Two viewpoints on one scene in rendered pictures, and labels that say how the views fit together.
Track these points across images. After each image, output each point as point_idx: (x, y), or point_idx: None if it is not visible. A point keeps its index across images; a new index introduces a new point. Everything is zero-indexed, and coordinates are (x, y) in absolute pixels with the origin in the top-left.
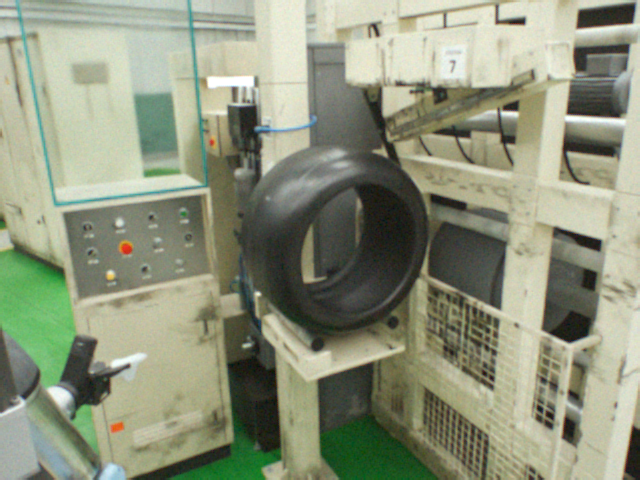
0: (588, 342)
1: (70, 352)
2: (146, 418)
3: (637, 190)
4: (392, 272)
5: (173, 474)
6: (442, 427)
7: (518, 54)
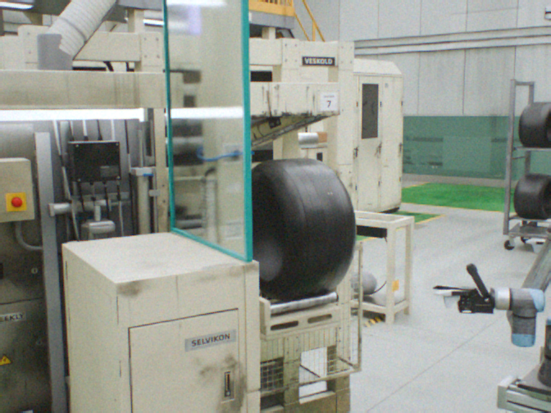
0: None
1: (478, 274)
2: None
3: (346, 161)
4: (266, 255)
5: None
6: (287, 360)
7: None
